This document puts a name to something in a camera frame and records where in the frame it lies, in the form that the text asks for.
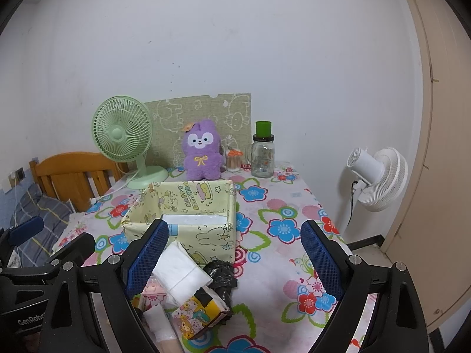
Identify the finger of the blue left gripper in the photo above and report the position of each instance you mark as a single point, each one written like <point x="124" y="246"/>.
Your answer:
<point x="25" y="231"/>

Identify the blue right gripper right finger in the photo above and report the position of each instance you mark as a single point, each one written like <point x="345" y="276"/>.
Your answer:
<point x="316" y="244"/>

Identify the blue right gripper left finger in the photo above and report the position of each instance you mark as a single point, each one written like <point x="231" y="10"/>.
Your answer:
<point x="141" y="257"/>

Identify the pink wet wipes pack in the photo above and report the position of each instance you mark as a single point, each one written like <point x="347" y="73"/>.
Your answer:
<point x="152" y="294"/>

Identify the white towel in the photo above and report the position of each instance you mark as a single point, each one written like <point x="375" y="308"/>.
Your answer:
<point x="178" y="273"/>

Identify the white and beige sock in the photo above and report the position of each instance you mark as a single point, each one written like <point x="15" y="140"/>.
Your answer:
<point x="161" y="330"/>

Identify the yellow cartoon tissue pack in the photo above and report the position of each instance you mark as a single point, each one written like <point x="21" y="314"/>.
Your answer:
<point x="199" y="313"/>

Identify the black plastic bag bundle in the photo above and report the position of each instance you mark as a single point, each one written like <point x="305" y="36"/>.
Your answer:
<point x="223" y="279"/>

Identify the floral tablecloth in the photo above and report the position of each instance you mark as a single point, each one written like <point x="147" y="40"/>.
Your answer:
<point x="279" y="304"/>

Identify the wooden bed headboard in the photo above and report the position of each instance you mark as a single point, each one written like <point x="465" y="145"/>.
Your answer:
<point x="76" y="176"/>

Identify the yellow cartoon fabric storage box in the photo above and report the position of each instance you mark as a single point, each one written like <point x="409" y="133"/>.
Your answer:
<point x="200" y="215"/>

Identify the white standing fan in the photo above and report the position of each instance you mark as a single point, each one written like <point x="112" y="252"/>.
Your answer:
<point x="381" y="178"/>

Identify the beige door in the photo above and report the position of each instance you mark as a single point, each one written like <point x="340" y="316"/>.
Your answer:
<point x="431" y="231"/>

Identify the glass mason jar mug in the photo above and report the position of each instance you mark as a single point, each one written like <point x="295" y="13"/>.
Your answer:
<point x="261" y="156"/>

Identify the cotton swab container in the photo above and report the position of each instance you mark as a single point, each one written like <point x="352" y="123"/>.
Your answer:
<point x="234" y="163"/>

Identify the purple plush bunny toy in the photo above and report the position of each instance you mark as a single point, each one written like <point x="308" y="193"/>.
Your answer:
<point x="201" y="146"/>

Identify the green desk fan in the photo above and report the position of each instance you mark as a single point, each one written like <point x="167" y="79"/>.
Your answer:
<point x="122" y="130"/>

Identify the orange small scissors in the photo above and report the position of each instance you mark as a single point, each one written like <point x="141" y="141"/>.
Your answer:
<point x="234" y="152"/>

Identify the green cup on jar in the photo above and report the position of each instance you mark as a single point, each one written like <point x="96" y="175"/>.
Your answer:
<point x="263" y="129"/>

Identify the green cartoon puzzle board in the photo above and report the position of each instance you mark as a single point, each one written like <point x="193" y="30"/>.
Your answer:
<point x="231" y="114"/>

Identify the wall power socket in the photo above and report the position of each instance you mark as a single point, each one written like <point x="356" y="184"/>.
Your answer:
<point x="20" y="174"/>

